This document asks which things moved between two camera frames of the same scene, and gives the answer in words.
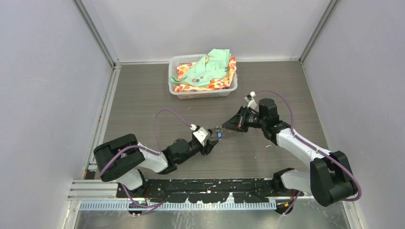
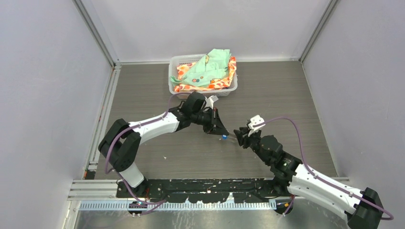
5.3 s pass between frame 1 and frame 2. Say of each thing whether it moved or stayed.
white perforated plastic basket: stayed
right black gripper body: moved
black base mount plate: stayed
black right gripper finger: moved
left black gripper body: moved
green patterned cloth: stayed
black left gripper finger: moved
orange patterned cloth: stayed
